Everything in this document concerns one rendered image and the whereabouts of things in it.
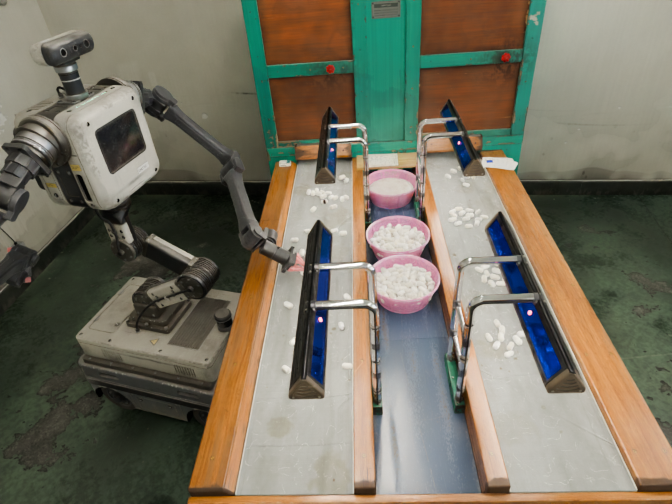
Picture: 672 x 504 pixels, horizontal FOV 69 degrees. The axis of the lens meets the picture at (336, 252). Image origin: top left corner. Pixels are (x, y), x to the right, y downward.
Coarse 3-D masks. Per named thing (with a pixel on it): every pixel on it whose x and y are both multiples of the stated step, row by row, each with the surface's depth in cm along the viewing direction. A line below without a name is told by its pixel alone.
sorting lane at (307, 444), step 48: (336, 192) 239; (288, 240) 209; (336, 240) 207; (288, 288) 184; (336, 288) 182; (288, 336) 164; (336, 336) 163; (288, 384) 148; (336, 384) 147; (288, 432) 135; (336, 432) 134; (240, 480) 125; (288, 480) 124; (336, 480) 124
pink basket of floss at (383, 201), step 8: (376, 176) 248; (384, 176) 249; (392, 176) 249; (400, 176) 248; (408, 176) 245; (408, 192) 229; (376, 200) 234; (384, 200) 232; (392, 200) 230; (400, 200) 231; (408, 200) 235; (384, 208) 236; (392, 208) 235
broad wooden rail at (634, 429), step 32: (512, 192) 223; (512, 224) 206; (544, 224) 201; (544, 256) 185; (544, 288) 172; (576, 288) 169; (576, 320) 158; (576, 352) 148; (608, 352) 146; (608, 384) 138; (608, 416) 130; (640, 416) 129; (640, 448) 122; (640, 480) 116
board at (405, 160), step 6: (360, 156) 260; (402, 156) 257; (408, 156) 256; (414, 156) 256; (360, 162) 255; (402, 162) 251; (408, 162) 251; (414, 162) 250; (360, 168) 250; (372, 168) 250; (378, 168) 249; (384, 168) 249; (390, 168) 249
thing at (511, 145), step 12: (360, 144) 259; (372, 144) 258; (384, 144) 258; (396, 144) 258; (408, 144) 258; (492, 144) 257; (504, 144) 257; (516, 144) 257; (276, 156) 264; (288, 156) 264; (432, 156) 262; (516, 156) 261; (408, 168) 267; (516, 168) 265
